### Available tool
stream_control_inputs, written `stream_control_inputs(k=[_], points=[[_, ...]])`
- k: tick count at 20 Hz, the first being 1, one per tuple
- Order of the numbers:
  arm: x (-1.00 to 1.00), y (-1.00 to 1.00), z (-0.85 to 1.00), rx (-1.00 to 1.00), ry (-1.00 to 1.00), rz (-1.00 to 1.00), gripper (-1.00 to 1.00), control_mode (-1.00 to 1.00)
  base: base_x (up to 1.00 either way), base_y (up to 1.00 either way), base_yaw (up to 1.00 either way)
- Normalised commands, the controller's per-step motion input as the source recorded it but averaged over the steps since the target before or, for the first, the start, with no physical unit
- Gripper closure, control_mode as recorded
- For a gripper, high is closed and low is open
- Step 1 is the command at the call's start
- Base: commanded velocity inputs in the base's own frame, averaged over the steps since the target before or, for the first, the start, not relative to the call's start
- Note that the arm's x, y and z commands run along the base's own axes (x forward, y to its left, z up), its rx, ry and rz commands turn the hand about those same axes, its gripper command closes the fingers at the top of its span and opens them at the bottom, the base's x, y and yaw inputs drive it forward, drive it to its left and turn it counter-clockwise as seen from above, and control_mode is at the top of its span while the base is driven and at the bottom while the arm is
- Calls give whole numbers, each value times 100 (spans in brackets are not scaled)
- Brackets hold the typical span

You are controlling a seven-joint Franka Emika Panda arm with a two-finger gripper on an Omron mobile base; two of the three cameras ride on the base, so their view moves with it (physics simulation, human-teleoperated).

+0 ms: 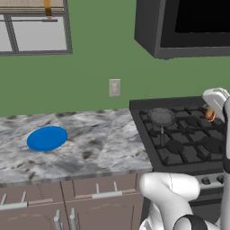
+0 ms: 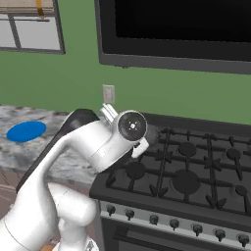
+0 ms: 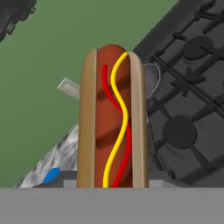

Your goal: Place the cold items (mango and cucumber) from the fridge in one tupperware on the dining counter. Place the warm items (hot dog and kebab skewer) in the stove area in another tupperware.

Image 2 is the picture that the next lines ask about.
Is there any white wall outlet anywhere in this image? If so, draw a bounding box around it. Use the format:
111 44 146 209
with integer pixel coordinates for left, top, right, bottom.
102 84 116 104

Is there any blue round plate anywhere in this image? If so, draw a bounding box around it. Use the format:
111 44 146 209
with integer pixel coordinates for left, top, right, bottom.
6 121 47 143

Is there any grey framed window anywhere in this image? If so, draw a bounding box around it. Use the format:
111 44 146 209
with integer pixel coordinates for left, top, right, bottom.
0 0 67 55

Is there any black gas stove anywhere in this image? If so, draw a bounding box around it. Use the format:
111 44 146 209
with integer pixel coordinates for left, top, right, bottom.
89 112 251 251

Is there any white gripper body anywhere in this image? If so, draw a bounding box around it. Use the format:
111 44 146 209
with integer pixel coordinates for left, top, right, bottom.
132 139 150 160

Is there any black stove knob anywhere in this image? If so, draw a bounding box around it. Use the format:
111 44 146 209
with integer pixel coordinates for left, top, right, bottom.
106 204 117 218
169 218 180 231
125 209 136 222
214 227 226 243
148 214 160 226
237 232 251 248
191 223 204 237

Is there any black oven door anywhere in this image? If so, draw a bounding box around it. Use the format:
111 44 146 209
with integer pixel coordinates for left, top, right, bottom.
100 217 251 251

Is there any beige window blind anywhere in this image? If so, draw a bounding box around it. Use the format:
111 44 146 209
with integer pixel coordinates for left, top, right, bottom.
0 0 56 16

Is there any black microwave oven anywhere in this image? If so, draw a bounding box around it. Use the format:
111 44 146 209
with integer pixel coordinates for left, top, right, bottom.
94 0 251 75

